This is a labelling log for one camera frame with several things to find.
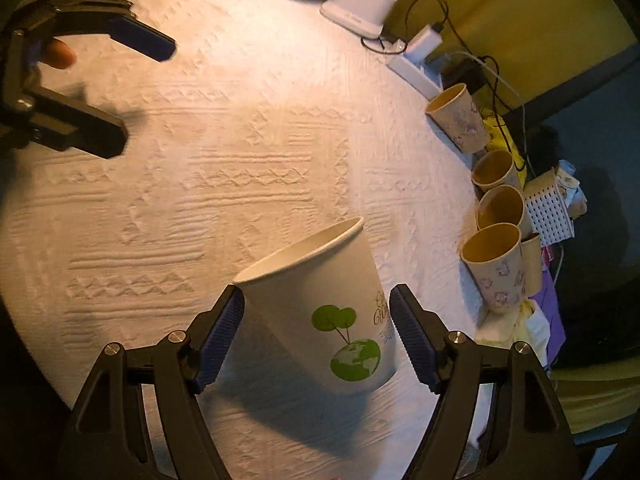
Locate brown patterned paper cup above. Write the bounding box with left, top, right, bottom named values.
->
left=476, top=184, right=534, bottom=238
left=425, top=84, right=489, bottom=154
left=460, top=222, right=525, bottom=314
left=471, top=150, right=523, bottom=192

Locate yellow patterned bag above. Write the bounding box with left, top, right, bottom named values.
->
left=480, top=107, right=527, bottom=186

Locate white textured tablecloth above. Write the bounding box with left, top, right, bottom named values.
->
left=1, top=0, right=482, bottom=479

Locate left hand thumb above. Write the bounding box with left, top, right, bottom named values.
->
left=40, top=39, right=77, bottom=70

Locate purple cloth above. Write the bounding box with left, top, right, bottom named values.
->
left=530, top=269, right=566, bottom=367

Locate white desk lamp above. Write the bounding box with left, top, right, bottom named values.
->
left=320, top=0, right=397, bottom=39

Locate white paper cup green logo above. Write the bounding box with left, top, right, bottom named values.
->
left=233, top=217, right=397, bottom=394

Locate white power strip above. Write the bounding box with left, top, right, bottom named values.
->
left=386, top=54, right=444, bottom=100

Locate brown paper cup behind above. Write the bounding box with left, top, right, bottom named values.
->
left=521, top=233, right=542, bottom=298

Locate yellow tissue pack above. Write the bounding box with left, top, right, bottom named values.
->
left=475, top=299, right=550, bottom=363

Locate black power cable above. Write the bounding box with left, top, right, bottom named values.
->
left=359, top=0, right=532, bottom=172

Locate white charger adapter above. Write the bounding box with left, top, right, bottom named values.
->
left=404, top=25, right=442, bottom=65

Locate white woven basket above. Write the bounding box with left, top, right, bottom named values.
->
left=524, top=169, right=575, bottom=247

